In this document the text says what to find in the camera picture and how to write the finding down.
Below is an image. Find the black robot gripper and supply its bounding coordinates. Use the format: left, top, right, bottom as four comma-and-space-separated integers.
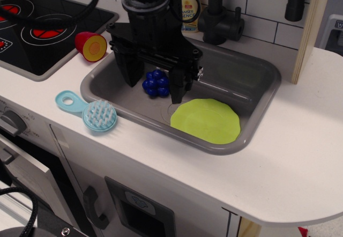
106, 3, 202, 104

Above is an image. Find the blue toy blueberry cluster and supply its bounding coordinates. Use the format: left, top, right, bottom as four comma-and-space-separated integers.
142, 69, 170, 97

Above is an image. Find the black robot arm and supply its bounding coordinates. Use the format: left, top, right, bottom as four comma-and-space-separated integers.
106, 0, 203, 103

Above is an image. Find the lime green plastic plate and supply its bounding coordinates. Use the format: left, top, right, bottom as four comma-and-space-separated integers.
170, 99, 241, 145

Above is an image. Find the red yellow toy fruit half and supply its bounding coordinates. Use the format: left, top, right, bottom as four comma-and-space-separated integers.
74, 32, 107, 62

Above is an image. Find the light blue scrub brush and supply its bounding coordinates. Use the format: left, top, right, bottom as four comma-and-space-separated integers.
55, 91, 117, 132

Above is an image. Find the yellow dish soap bottle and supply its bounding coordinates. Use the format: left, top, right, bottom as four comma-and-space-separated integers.
182, 0, 201, 33

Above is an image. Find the black toy faucet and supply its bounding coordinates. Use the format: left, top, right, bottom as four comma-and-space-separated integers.
198, 0, 305, 45

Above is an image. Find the black toy stove top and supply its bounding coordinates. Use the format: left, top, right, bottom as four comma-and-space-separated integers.
1, 0, 119, 82

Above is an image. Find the grey dishwasher panel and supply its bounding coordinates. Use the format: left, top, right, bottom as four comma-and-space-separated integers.
105, 176, 176, 236

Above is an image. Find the grey oven knob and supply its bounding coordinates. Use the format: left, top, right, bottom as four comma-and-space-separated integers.
1, 110, 27, 137

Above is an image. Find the wooden shelf side panel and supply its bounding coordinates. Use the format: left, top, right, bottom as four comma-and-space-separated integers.
290, 0, 327, 85

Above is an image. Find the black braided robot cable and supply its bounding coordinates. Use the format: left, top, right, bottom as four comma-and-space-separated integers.
0, 0, 102, 29

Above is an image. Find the grey cabinet door handle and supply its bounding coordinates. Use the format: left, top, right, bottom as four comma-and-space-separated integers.
83, 186, 109, 230

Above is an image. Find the grey oven door handle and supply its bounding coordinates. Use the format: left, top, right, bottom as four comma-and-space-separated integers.
0, 149, 16, 165

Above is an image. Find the black braided cable lower left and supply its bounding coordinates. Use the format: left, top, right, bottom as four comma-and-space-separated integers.
0, 187, 39, 237

